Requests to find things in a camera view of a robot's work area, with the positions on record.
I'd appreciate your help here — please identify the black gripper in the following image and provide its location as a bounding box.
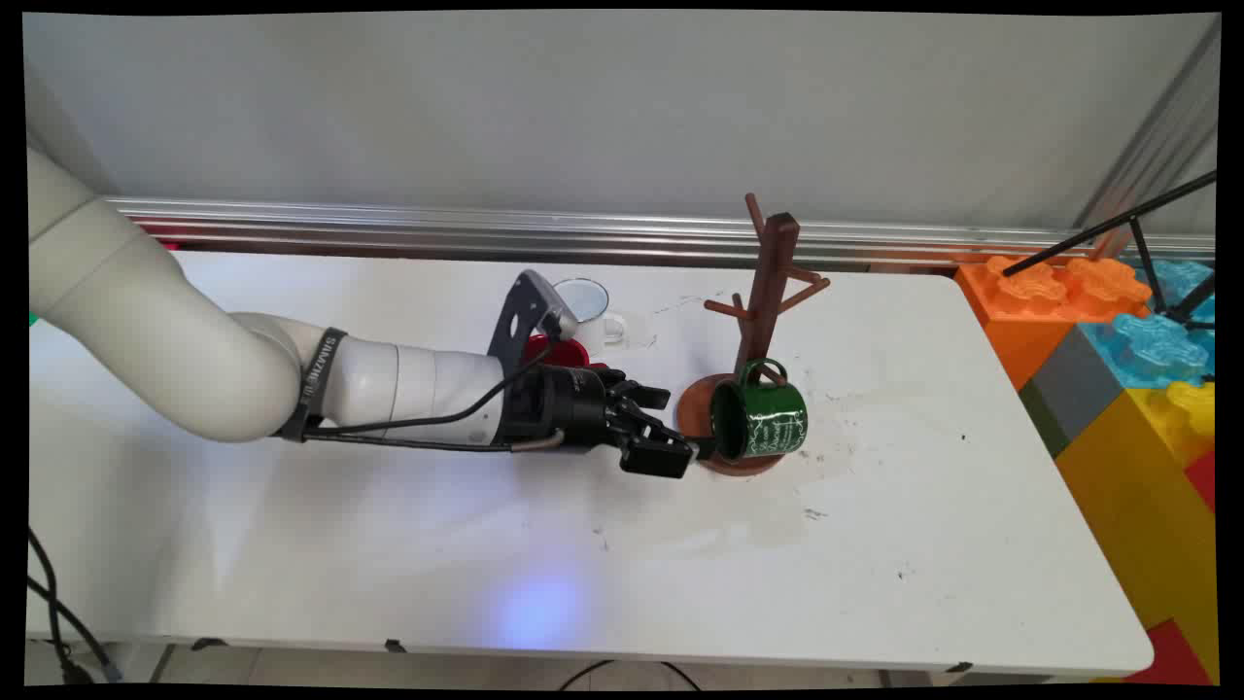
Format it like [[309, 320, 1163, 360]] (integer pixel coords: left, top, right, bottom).
[[503, 364, 722, 480]]

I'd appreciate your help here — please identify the brown wooden mug tree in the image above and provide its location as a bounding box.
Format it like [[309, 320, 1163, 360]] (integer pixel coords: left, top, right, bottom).
[[675, 192, 833, 477]]

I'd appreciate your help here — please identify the light blue foam block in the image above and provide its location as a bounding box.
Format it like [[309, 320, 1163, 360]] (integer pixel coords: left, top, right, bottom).
[[1127, 257, 1218, 314], [1077, 311, 1216, 392]]

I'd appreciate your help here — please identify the white enamel mug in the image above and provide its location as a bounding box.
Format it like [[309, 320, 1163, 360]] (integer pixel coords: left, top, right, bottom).
[[553, 278, 629, 357]]

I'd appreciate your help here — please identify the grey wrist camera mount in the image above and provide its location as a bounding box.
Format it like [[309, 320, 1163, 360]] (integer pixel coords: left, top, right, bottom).
[[485, 269, 580, 376]]

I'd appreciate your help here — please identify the orange foam block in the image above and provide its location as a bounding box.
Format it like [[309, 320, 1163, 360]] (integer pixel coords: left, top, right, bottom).
[[955, 254, 1154, 391]]

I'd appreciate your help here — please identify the black looped cable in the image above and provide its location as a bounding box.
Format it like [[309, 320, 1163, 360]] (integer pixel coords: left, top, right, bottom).
[[557, 660, 703, 692]]

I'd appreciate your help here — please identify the aluminium rail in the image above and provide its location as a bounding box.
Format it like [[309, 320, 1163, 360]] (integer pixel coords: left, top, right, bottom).
[[105, 196, 1218, 270]]

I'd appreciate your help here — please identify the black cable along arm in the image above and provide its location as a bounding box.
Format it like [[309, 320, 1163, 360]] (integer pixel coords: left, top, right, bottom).
[[299, 340, 567, 455]]

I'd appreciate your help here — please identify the red mug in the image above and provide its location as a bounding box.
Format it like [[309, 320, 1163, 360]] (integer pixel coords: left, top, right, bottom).
[[522, 333, 592, 371]]

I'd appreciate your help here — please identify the red wedge foam block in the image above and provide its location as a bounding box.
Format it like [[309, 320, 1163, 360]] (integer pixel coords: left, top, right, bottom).
[[1123, 618, 1216, 686]]

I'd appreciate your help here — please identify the black velcro strap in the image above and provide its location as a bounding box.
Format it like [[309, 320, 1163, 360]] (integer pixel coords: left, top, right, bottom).
[[276, 328, 349, 444]]

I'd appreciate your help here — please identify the black floor cable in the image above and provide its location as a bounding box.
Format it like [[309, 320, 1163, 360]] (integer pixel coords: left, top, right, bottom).
[[27, 576, 125, 683], [27, 528, 71, 685]]

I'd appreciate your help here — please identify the large red foam block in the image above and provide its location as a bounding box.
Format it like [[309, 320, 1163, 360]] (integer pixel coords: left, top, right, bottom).
[[1183, 446, 1218, 513]]

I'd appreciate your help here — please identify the black tripod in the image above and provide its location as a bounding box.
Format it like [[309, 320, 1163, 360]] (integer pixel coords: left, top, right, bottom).
[[1001, 170, 1219, 327]]

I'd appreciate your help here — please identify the green enamel mug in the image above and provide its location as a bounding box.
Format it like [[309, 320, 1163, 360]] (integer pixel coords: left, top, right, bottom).
[[708, 358, 811, 464]]

